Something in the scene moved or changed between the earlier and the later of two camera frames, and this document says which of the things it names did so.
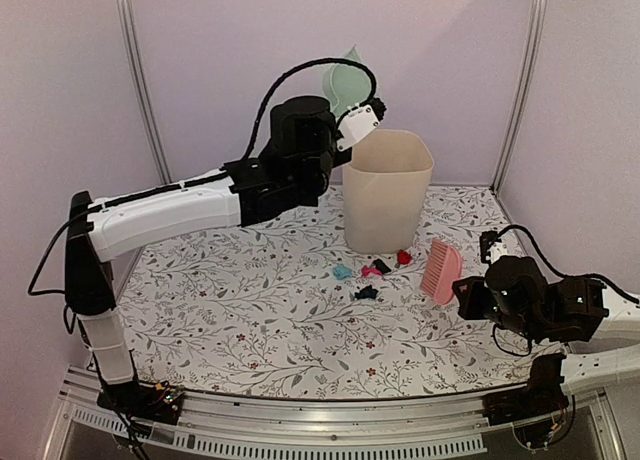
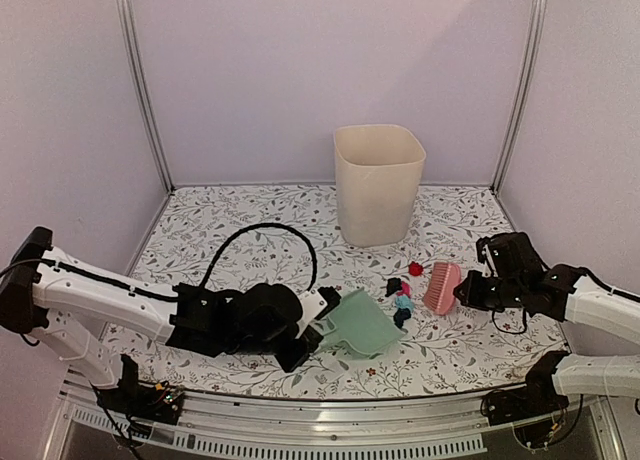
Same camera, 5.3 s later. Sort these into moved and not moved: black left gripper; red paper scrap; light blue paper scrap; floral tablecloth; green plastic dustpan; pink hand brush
Moved: red paper scrap; light blue paper scrap; black left gripper; pink hand brush; green plastic dustpan
Not moved: floral tablecloth
